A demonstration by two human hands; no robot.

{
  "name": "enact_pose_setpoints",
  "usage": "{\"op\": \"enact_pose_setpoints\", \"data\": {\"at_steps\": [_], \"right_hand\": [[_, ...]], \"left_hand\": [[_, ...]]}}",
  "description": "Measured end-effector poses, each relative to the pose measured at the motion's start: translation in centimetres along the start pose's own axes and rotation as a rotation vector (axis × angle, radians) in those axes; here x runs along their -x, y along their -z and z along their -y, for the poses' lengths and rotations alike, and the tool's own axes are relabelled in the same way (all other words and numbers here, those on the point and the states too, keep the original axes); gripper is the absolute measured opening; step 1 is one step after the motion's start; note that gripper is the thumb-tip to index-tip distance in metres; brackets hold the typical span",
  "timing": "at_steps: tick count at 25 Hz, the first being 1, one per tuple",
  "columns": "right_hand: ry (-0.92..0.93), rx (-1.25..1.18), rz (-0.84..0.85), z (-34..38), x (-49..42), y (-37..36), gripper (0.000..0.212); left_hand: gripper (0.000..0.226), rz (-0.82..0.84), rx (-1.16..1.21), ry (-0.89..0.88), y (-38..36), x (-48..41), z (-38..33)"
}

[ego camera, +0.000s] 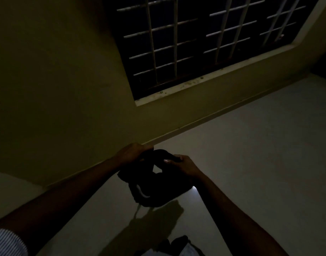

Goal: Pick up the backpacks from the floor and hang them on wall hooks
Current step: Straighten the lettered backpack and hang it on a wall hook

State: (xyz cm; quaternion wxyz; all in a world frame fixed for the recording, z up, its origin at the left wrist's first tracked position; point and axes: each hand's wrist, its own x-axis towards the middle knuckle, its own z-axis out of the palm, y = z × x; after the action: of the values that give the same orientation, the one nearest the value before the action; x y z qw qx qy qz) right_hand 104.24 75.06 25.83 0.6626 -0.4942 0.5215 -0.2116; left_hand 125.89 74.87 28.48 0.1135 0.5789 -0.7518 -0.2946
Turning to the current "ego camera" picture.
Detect striped shirt sleeve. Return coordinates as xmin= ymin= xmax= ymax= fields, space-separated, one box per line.
xmin=0 ymin=228 xmax=29 ymax=256

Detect person's legs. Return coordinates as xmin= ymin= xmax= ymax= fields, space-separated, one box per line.
xmin=138 ymin=235 xmax=206 ymax=256

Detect person's right forearm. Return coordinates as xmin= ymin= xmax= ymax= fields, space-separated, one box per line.
xmin=192 ymin=174 xmax=289 ymax=256

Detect black cloth garment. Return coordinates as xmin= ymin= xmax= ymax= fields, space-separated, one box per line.
xmin=118 ymin=149 xmax=193 ymax=208

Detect person's left hand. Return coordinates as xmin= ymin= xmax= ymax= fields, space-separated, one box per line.
xmin=116 ymin=142 xmax=154 ymax=168

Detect window with white metal grille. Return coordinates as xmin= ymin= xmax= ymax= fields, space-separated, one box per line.
xmin=103 ymin=0 xmax=326 ymax=107

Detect person's left forearm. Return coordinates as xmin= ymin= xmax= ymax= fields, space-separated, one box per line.
xmin=0 ymin=157 xmax=126 ymax=256

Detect person's right hand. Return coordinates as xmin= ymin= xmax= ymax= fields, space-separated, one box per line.
xmin=164 ymin=155 xmax=203 ymax=183

